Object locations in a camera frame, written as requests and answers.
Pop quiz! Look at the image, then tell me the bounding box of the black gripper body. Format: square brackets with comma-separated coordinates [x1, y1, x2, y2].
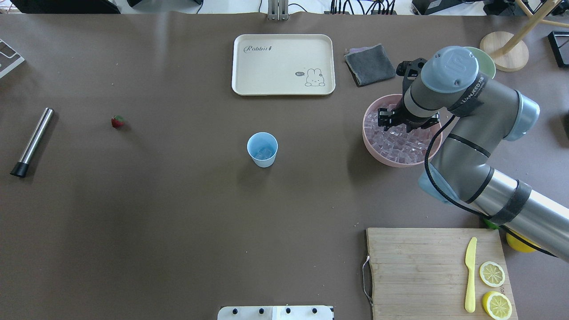
[377, 57, 440, 132]

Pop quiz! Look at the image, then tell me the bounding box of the clear ice cubes pile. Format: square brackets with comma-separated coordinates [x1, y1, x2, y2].
[365, 103, 438, 164]

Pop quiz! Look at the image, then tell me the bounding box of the blue plastic cup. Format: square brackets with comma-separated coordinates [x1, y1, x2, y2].
[247, 132, 278, 168]

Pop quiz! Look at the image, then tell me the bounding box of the steel muddler with black tip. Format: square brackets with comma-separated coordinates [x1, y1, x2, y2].
[10, 108, 54, 178]

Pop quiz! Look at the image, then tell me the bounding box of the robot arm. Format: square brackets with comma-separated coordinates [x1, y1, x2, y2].
[378, 45, 569, 261]

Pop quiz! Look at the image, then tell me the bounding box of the pink bowl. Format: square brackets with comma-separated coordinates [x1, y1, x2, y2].
[362, 93, 443, 168]

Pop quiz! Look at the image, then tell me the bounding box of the grey folded cloth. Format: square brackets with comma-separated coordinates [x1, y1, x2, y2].
[344, 43, 396, 87]

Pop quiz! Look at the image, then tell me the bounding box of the green bowl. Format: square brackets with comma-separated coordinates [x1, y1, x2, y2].
[465, 47, 497, 79]

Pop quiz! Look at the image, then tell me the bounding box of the wooden glass stand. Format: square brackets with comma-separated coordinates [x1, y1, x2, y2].
[480, 0, 568, 72]

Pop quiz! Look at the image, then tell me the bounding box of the cream serving tray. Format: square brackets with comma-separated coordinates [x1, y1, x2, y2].
[232, 34, 336, 96]

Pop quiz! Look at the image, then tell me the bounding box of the green lime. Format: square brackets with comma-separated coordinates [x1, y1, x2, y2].
[482, 219, 500, 230]

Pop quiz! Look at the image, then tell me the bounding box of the yellow lemon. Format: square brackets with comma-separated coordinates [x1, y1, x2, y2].
[506, 231, 539, 253]

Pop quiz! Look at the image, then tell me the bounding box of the lemon half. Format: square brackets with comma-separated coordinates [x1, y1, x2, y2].
[482, 291, 513, 320]
[478, 261, 506, 288]

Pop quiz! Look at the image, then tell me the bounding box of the yellow plastic knife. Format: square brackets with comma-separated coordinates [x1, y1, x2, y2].
[464, 237, 477, 313]

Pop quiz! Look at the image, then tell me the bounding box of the red strawberry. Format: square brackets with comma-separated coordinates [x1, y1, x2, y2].
[111, 115, 125, 129]

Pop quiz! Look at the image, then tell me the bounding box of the aluminium frame post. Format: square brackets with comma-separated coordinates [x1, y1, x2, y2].
[268, 0, 290, 21]

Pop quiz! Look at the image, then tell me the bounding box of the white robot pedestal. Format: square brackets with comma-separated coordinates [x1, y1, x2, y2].
[217, 305, 335, 320]

